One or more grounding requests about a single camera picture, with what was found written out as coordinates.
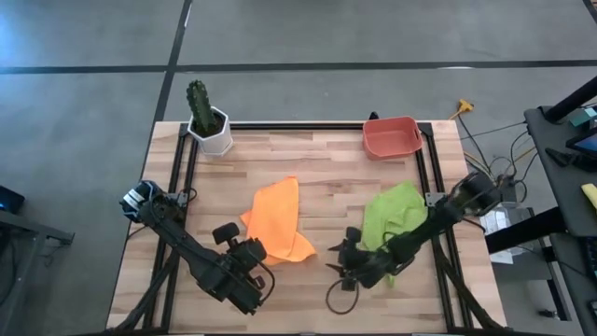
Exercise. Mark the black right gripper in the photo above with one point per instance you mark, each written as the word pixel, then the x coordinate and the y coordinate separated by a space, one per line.
pixel 358 266

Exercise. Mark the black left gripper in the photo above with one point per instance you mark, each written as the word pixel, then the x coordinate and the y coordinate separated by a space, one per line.
pixel 249 252

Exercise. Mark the orange microfiber towel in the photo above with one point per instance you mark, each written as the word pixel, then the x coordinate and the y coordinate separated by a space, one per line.
pixel 275 214

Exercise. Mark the green microfiber towel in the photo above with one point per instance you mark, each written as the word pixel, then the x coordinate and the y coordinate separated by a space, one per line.
pixel 392 210

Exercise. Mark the salmon plastic basket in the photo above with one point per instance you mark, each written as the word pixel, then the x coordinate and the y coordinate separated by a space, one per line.
pixel 389 140

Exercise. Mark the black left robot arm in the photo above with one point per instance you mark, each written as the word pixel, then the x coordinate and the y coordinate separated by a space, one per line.
pixel 186 247

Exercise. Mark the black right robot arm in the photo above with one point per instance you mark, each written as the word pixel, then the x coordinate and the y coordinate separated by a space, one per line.
pixel 420 233

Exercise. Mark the white hexagonal plant pot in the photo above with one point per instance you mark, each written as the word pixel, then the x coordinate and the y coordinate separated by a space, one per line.
pixel 217 144

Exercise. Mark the small black clamp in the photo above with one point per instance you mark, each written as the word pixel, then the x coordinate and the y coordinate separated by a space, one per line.
pixel 373 116

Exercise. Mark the green cactus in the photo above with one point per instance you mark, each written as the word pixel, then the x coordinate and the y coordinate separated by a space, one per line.
pixel 199 105

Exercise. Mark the white paper sheet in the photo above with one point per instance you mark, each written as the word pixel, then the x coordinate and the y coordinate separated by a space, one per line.
pixel 501 256

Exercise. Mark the clear plastic sheet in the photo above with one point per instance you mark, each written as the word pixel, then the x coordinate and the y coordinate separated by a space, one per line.
pixel 496 219

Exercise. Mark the black power strip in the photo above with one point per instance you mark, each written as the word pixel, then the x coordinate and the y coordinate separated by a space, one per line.
pixel 508 189

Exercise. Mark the black desk support beam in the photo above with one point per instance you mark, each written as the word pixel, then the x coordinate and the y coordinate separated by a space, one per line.
pixel 522 231

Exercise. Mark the dark metal table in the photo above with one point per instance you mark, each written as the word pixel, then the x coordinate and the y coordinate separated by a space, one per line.
pixel 28 228

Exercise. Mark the dark grey desk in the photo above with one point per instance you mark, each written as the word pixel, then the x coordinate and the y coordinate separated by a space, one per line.
pixel 573 280

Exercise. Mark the black desk gadget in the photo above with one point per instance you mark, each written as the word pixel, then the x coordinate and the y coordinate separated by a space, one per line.
pixel 559 158

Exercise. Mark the black device with blue light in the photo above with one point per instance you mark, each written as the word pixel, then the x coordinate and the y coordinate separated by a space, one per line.
pixel 9 198

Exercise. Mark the yellow cloth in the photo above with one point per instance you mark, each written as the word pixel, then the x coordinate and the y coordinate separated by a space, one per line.
pixel 591 193

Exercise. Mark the tablet with blue screen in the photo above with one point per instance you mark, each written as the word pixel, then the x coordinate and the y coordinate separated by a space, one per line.
pixel 587 142

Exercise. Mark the black slanted pole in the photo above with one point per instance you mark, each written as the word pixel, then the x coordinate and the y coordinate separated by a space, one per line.
pixel 571 100

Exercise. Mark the teal box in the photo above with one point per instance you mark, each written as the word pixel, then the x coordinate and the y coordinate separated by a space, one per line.
pixel 583 117

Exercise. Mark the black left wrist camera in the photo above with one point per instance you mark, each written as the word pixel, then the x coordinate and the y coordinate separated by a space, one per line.
pixel 226 232

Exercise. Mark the grey left arm base plate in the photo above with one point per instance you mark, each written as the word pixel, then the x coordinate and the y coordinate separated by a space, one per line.
pixel 181 198

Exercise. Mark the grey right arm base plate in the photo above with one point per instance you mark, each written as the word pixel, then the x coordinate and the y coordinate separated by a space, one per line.
pixel 434 199

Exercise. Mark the black aluminium table frame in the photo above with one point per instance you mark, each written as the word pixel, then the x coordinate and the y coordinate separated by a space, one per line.
pixel 303 126

